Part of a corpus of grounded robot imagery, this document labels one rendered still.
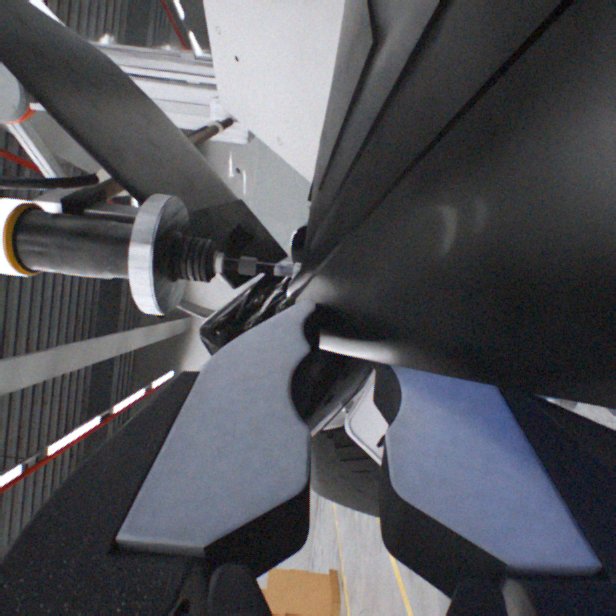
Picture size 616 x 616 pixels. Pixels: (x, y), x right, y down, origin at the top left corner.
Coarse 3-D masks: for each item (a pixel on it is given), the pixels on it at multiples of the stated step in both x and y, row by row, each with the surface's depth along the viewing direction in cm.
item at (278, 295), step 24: (264, 288) 29; (216, 312) 30; (240, 312) 28; (264, 312) 27; (216, 336) 27; (312, 360) 26; (336, 360) 27; (360, 360) 28; (312, 384) 26; (336, 384) 28; (360, 384) 30; (312, 408) 27
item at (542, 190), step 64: (384, 0) 8; (448, 0) 6; (512, 0) 5; (576, 0) 4; (384, 64) 8; (448, 64) 6; (512, 64) 5; (576, 64) 4; (384, 128) 8; (448, 128) 6; (512, 128) 5; (576, 128) 4; (320, 192) 13; (384, 192) 8; (448, 192) 6; (512, 192) 5; (576, 192) 4; (320, 256) 13; (384, 256) 8; (448, 256) 6; (512, 256) 5; (576, 256) 4; (320, 320) 13; (384, 320) 8; (448, 320) 6; (512, 320) 5; (576, 320) 4; (512, 384) 5; (576, 384) 4
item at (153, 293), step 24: (48, 192) 27; (72, 192) 28; (96, 192) 27; (96, 216) 25; (120, 216) 25; (144, 216) 21; (168, 216) 22; (144, 240) 21; (144, 264) 21; (144, 288) 21; (168, 288) 24; (168, 312) 24
